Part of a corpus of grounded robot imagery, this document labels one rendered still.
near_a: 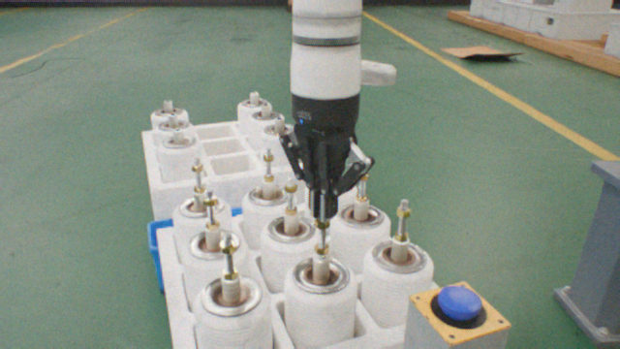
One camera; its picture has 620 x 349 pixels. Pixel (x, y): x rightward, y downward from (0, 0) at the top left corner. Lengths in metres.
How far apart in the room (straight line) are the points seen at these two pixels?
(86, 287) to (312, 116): 0.74
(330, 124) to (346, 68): 0.06
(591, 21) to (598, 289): 3.22
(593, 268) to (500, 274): 0.20
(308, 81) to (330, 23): 0.06
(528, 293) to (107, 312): 0.85
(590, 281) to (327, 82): 0.70
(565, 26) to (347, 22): 3.55
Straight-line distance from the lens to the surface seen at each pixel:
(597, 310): 1.01
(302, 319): 0.61
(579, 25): 4.03
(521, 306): 1.05
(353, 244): 0.72
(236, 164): 1.17
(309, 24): 0.46
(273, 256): 0.69
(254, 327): 0.57
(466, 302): 0.48
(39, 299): 1.11
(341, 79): 0.47
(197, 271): 0.66
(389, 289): 0.64
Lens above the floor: 0.63
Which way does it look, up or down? 25 degrees down
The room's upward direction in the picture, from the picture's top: straight up
